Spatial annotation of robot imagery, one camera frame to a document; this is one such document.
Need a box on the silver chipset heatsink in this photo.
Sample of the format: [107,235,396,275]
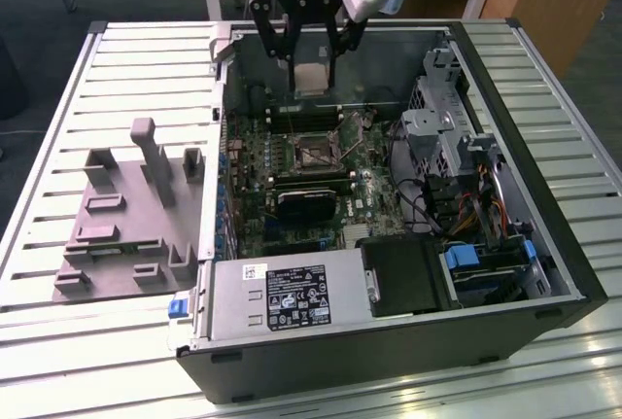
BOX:
[342,224,374,248]

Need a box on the silver power supply with label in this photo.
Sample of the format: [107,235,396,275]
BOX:
[191,248,378,342]

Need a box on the grey parts rack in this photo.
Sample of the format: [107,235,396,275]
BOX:
[51,117,208,303]

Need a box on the black optical drive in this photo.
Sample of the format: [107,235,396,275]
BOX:
[360,237,442,319]

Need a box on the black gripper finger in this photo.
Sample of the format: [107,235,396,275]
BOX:
[247,0,304,95]
[318,0,369,89]

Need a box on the black graphics card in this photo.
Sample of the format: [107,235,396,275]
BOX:
[277,189,337,224]

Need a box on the silver metal drive cage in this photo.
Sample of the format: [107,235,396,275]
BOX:
[400,47,487,178]

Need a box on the black open PC case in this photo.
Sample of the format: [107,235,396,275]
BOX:
[167,17,611,403]

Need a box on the blue case latch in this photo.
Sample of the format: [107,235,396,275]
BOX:
[166,294,190,319]

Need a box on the metal socket cover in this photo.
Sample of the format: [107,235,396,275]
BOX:
[332,110,375,157]

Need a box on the coloured wire bundle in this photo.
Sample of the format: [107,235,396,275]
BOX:
[451,160,512,241]

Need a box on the CPU socket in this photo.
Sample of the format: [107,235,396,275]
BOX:
[290,132,347,171]

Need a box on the black wire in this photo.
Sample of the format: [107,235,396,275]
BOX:
[394,173,444,236]

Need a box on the black RAM slot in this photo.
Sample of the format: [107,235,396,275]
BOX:
[270,118,342,133]
[273,170,352,186]
[275,179,355,195]
[268,105,341,122]

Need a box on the thin wire locking lever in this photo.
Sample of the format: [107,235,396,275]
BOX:
[339,137,365,158]

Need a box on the silver square CPU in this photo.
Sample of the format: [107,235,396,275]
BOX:
[294,61,332,98]

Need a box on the green motherboard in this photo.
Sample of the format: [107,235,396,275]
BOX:
[221,110,407,260]

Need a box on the hard disk in blue carrier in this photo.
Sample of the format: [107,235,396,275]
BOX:
[440,240,532,307]

